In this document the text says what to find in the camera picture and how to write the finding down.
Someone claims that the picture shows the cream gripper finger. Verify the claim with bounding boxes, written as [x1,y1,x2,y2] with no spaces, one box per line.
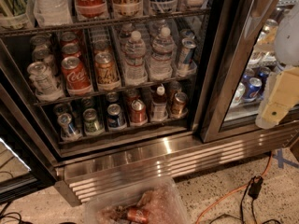
[255,67,299,129]

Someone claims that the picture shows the fridge glass door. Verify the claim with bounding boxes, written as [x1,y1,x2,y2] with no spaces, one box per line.
[198,0,299,143]

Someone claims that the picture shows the blue can bottom left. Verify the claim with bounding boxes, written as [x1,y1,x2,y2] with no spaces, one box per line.
[57,113,82,141]

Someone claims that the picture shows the stainless steel fridge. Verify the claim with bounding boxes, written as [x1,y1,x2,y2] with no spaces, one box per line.
[0,0,298,205]

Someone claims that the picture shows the red can in bin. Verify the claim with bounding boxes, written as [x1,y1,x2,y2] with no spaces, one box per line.
[126,207,150,224]

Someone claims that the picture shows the copper can bottom shelf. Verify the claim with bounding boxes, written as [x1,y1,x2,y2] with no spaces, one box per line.
[170,91,188,117]

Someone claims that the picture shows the blue Pepsi can bottom shelf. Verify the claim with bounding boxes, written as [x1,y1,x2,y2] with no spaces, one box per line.
[107,104,126,130]

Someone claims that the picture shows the black power adapter with cable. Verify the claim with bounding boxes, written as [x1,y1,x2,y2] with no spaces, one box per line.
[240,175,263,224]

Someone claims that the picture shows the red Coca-Cola can front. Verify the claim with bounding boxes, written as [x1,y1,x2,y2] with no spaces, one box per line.
[62,56,93,95]

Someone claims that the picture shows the orange-brown soda can front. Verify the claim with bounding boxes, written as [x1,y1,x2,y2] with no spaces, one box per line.
[94,52,121,91]

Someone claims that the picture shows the orange extension cable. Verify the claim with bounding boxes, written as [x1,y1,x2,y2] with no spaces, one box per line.
[194,151,275,224]

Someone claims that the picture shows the silver diet soda can front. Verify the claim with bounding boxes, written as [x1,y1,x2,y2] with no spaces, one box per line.
[27,62,64,102]

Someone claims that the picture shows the clear plastic bin on floor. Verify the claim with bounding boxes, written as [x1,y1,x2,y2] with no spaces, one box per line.
[84,176,191,224]

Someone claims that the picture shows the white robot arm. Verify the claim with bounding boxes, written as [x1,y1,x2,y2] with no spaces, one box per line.
[255,4,299,129]

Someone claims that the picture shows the blue Pepsi can behind door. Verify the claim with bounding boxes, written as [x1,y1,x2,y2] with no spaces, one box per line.
[243,77,262,102]

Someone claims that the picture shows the clear water bottle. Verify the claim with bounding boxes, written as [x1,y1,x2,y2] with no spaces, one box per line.
[124,31,147,85]
[149,27,175,80]

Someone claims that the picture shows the blue white energy drink can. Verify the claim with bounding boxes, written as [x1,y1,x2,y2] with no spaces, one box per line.
[177,38,197,77]

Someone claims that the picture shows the small juice bottle white cap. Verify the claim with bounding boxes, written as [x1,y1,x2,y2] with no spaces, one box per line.
[150,86,167,121]

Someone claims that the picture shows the green soda can bottom shelf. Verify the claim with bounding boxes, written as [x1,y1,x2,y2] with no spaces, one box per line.
[83,108,105,136]

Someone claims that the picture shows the red Coca-Cola bottle top shelf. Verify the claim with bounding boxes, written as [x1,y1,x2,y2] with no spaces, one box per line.
[75,0,106,19]

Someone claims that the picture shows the red can bottom shelf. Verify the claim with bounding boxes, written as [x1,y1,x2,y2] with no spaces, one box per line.
[130,99,147,125]

